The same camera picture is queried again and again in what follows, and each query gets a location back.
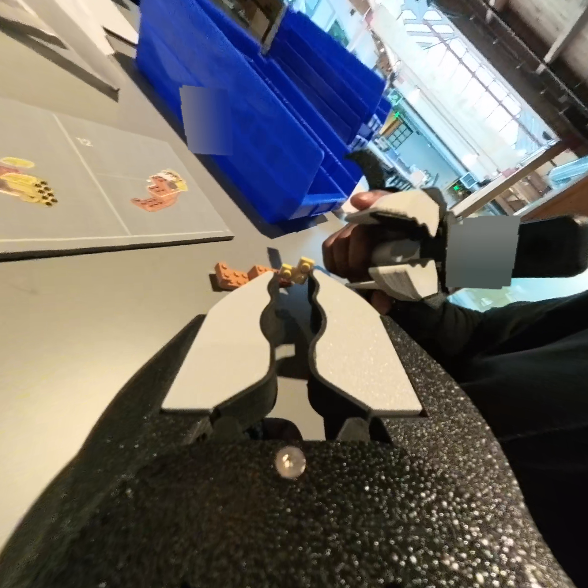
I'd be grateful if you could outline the grey metal stand base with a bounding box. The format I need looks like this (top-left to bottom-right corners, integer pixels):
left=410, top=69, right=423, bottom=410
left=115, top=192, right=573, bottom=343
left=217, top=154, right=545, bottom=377
left=0, top=18, right=121, bottom=103

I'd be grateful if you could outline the grey instruction booklet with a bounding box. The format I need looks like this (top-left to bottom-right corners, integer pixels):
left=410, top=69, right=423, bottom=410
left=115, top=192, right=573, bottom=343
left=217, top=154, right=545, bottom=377
left=0, top=96, right=235, bottom=262

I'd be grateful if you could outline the blue plastic bin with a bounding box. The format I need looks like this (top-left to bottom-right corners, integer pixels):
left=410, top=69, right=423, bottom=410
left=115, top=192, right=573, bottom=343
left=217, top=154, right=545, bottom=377
left=135, top=0, right=364, bottom=227

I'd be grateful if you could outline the long orange brick assembly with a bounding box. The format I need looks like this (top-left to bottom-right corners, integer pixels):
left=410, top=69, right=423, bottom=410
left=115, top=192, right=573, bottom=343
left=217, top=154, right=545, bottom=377
left=212, top=261, right=252, bottom=291

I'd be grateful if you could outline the grey desk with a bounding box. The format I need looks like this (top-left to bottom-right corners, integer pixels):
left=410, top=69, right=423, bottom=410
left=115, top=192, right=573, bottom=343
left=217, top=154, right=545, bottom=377
left=0, top=0, right=396, bottom=552

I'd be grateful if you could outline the small tan brick piece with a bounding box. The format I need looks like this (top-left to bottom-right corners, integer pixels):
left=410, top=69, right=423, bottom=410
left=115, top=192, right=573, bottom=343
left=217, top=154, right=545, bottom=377
left=280, top=258, right=316, bottom=285

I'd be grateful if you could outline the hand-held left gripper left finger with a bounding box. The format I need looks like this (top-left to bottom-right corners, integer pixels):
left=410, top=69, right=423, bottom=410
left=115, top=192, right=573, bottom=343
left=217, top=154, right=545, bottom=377
left=161, top=275, right=279, bottom=413

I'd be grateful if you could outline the wooden post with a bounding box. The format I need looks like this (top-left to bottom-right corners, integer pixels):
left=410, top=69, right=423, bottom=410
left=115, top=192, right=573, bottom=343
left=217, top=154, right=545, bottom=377
left=452, top=138, right=588, bottom=222

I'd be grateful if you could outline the person's right hand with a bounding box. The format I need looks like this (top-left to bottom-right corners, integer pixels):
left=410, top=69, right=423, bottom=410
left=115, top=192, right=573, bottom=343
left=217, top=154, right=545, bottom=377
left=322, top=190, right=419, bottom=317

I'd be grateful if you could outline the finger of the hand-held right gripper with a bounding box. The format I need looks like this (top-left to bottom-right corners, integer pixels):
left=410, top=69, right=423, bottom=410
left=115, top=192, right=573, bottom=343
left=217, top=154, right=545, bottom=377
left=344, top=187, right=447, bottom=238
left=345, top=257, right=445, bottom=302

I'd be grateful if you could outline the stack of blue bins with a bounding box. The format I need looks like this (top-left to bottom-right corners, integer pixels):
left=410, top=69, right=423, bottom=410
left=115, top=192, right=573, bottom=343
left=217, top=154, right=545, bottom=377
left=262, top=8, right=392, bottom=152

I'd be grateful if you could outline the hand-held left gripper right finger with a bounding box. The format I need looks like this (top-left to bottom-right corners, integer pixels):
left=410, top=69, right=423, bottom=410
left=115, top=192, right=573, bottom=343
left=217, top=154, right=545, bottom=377
left=306, top=269, right=424, bottom=419

